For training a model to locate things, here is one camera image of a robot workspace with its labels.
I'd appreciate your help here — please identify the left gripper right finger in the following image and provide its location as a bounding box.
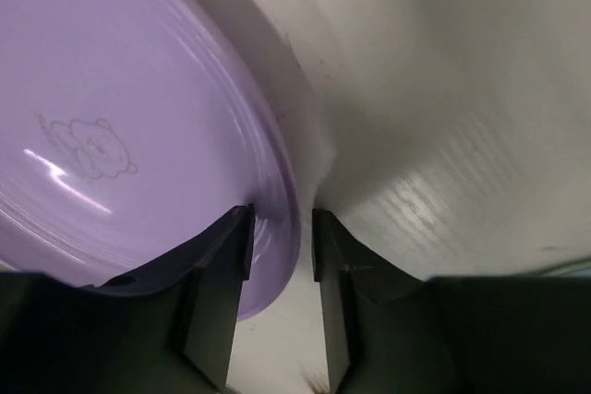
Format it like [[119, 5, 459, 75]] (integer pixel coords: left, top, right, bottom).
[[312, 209, 423, 392]]

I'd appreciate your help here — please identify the purple plastic plate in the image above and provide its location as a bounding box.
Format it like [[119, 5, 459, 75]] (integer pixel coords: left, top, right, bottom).
[[1, 0, 300, 319]]

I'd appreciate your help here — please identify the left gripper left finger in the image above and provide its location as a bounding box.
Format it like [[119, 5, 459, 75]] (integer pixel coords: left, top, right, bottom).
[[87, 204, 255, 388]]

